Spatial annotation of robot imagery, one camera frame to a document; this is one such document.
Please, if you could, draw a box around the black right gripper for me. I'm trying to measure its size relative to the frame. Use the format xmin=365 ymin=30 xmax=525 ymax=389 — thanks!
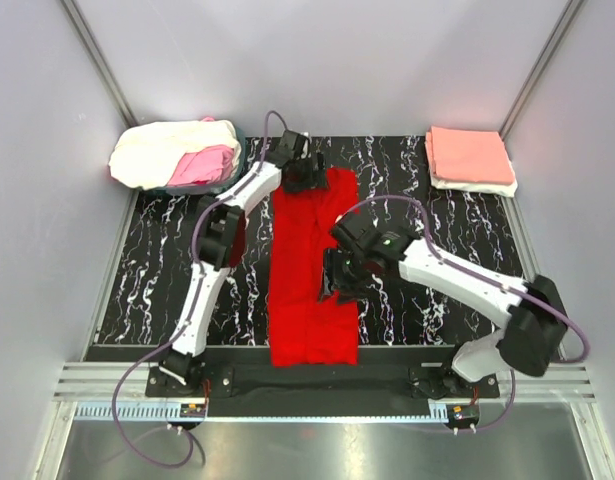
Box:
xmin=316 ymin=247 xmax=372 ymax=307

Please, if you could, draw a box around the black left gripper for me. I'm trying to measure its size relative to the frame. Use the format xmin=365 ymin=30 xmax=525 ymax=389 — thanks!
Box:
xmin=282 ymin=152 xmax=328 ymax=194

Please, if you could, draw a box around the red t-shirt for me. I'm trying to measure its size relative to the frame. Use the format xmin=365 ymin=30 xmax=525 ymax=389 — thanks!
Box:
xmin=268 ymin=168 xmax=359 ymax=367

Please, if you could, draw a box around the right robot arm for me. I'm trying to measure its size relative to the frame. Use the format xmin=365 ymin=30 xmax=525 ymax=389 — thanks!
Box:
xmin=318 ymin=212 xmax=568 ymax=400

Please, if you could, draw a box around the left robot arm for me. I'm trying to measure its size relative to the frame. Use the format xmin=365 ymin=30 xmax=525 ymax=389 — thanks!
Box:
xmin=158 ymin=130 xmax=328 ymax=396

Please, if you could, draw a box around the pink crumpled shirt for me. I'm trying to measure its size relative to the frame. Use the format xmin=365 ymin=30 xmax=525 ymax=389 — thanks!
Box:
xmin=168 ymin=118 xmax=240 ymax=186

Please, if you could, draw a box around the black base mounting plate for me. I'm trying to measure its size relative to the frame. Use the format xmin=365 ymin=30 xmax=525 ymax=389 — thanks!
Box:
xmin=146 ymin=346 xmax=499 ymax=422

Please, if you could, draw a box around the white crumpled shirt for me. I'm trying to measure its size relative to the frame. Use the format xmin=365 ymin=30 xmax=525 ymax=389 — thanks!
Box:
xmin=108 ymin=118 xmax=239 ymax=190

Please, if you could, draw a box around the folded white shirt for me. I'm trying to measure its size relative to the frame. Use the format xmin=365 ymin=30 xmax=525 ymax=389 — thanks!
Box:
xmin=425 ymin=130 xmax=519 ymax=198

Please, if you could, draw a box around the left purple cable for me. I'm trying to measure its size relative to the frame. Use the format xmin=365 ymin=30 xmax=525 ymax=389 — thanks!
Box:
xmin=110 ymin=110 xmax=291 ymax=470

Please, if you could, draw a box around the purple cable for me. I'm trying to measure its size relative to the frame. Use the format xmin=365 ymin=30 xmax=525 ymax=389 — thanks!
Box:
xmin=336 ymin=195 xmax=590 ymax=434
xmin=110 ymin=110 xmax=291 ymax=470

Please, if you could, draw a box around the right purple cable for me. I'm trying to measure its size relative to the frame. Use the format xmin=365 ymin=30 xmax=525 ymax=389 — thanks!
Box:
xmin=336 ymin=195 xmax=590 ymax=434

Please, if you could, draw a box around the left corner aluminium post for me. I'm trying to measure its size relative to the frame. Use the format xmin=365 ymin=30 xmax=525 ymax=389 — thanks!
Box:
xmin=58 ymin=0 xmax=138 ymax=128

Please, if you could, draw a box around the corner aluminium post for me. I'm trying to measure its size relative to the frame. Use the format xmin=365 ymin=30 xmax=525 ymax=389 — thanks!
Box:
xmin=499 ymin=0 xmax=586 ymax=141
xmin=58 ymin=0 xmax=138 ymax=128

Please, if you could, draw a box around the white cable duct strip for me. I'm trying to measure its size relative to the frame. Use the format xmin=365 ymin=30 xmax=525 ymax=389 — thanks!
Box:
xmin=75 ymin=400 xmax=479 ymax=423

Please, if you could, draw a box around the aluminium front rail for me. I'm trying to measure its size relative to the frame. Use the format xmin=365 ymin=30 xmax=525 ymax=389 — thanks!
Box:
xmin=54 ymin=363 xmax=595 ymax=403

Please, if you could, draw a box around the right corner aluminium post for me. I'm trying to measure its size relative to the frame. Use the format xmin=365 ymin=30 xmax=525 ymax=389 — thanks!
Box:
xmin=499 ymin=0 xmax=586 ymax=141

